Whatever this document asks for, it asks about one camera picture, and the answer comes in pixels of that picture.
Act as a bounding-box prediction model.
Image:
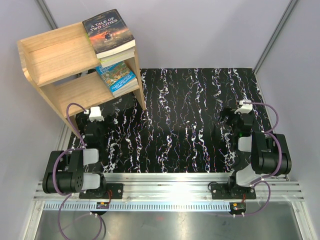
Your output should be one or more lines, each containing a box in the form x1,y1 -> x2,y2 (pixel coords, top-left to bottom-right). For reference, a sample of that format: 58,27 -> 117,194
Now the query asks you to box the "green 104-Storey Treehouse book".
109,81 -> 139,98

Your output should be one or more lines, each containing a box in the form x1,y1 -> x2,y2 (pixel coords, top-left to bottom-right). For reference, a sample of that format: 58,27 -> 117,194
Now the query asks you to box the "blue 26-Storey Treehouse book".
95,61 -> 138,91

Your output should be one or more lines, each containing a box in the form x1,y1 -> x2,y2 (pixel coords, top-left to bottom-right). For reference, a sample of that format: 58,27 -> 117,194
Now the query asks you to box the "green 65-Storey Treehouse book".
89,34 -> 136,67

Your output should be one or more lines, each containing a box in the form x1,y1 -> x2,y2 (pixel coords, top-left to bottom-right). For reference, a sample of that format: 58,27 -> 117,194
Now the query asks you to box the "blue paperback book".
99,47 -> 135,63

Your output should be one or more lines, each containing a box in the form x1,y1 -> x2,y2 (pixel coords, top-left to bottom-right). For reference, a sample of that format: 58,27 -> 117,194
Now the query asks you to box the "dark Tale of Two Cities book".
82,9 -> 136,59

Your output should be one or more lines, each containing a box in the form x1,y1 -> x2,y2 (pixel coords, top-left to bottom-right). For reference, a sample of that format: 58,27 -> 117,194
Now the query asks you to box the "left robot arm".
42,120 -> 108,199

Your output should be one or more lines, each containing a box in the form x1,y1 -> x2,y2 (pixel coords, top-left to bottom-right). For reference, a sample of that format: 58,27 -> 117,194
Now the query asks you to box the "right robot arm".
220,107 -> 292,199

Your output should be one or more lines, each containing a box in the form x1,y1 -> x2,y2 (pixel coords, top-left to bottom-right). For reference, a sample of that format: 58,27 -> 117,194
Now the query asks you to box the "black marble pattern mat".
86,68 -> 272,173

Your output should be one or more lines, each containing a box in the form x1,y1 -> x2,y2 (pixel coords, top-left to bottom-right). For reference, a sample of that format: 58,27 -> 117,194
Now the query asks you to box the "wooden two-tier shelf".
17,22 -> 146,127

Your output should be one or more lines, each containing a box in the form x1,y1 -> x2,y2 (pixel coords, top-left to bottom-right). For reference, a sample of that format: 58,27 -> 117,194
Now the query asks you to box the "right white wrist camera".
234,99 -> 253,114

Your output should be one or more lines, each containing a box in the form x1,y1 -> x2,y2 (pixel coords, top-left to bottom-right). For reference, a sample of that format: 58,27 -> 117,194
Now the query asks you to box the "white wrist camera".
83,106 -> 105,122
234,99 -> 253,114

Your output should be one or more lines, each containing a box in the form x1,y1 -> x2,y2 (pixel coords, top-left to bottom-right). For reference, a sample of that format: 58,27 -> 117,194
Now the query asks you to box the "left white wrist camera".
83,106 -> 105,122

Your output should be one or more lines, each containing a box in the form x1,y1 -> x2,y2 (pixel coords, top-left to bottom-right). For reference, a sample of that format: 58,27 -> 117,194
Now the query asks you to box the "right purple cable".
246,101 -> 283,217

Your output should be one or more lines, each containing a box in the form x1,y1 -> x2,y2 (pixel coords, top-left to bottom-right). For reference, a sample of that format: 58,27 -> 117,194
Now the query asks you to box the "purple cable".
246,101 -> 283,217
51,102 -> 104,240

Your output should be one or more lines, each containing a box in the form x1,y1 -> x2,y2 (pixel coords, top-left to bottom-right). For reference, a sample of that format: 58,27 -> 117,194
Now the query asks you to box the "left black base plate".
79,183 -> 124,200

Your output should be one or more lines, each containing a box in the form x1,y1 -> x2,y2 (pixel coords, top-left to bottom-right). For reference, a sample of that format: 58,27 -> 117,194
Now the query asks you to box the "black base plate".
79,183 -> 124,200
207,181 -> 257,200

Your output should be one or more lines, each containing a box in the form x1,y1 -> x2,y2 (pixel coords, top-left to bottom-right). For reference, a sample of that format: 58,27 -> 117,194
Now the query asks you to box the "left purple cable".
51,102 -> 104,240

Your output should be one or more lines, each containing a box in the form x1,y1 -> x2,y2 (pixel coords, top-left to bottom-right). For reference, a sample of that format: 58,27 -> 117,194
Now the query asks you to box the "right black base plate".
207,181 -> 257,200

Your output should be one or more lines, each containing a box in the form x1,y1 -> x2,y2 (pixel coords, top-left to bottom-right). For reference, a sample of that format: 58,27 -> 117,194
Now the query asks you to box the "aluminium mounting rail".
33,172 -> 305,212

